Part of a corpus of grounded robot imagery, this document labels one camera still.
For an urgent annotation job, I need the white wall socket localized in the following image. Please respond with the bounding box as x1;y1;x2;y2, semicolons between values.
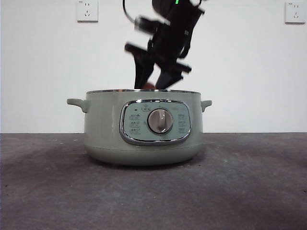
76;0;99;23
284;2;305;24

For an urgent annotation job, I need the pale green electric pot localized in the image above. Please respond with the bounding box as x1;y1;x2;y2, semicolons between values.
66;89;213;166

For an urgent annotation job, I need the black cable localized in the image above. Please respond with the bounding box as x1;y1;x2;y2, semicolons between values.
122;0;139;23

